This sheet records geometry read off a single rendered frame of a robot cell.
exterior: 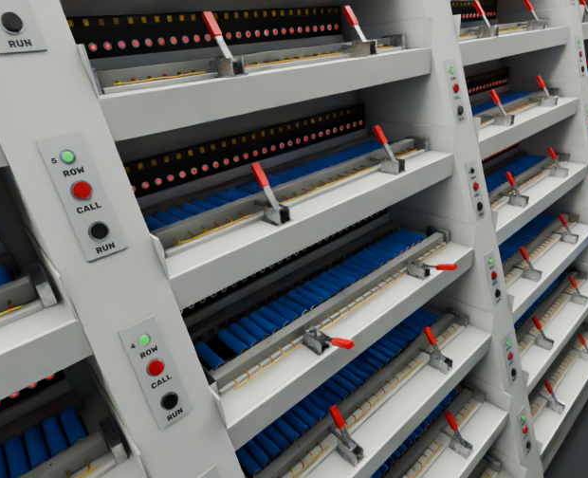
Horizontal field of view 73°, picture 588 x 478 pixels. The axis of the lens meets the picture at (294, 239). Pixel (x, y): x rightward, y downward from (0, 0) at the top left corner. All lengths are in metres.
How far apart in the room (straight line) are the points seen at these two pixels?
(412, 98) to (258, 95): 0.41
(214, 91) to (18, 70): 0.20
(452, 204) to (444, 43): 0.31
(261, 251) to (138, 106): 0.22
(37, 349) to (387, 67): 0.64
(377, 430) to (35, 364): 0.54
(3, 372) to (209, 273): 0.21
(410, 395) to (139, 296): 0.54
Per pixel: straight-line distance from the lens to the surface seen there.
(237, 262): 0.51
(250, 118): 0.77
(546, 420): 1.38
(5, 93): 0.46
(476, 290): 0.94
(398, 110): 0.91
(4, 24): 0.48
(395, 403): 0.80
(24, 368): 0.46
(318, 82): 0.63
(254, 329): 0.64
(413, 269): 0.78
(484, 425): 1.06
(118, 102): 0.48
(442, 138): 0.86
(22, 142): 0.45
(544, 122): 1.27
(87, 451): 0.57
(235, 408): 0.56
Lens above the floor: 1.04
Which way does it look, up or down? 12 degrees down
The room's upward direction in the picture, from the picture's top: 17 degrees counter-clockwise
